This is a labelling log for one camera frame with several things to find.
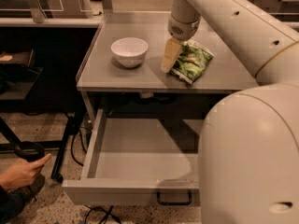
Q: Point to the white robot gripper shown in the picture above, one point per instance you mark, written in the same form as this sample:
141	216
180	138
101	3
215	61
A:
181	31

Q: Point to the green jalapeno chip bag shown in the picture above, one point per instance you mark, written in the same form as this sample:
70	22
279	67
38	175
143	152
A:
192	61

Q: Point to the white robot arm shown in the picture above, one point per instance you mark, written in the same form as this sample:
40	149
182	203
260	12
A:
249	164

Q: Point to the grey open top drawer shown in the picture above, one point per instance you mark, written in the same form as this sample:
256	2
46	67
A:
130	159

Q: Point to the person's bare hand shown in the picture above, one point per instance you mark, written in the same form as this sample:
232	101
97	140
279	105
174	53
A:
22	173

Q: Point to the white ceramic bowl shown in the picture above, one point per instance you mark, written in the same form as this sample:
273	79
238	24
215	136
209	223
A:
129	51

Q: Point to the grey cabinet table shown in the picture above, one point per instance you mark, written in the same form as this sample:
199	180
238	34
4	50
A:
101	73

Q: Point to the black round controller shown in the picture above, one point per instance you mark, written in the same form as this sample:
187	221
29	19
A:
29	151

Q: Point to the dark right shoe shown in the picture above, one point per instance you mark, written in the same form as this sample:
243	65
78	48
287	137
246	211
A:
28	193

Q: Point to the blue jeans leg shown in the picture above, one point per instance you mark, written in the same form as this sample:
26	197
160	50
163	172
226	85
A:
11	204

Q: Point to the black drawer handle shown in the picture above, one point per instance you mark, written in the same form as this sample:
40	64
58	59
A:
174	199

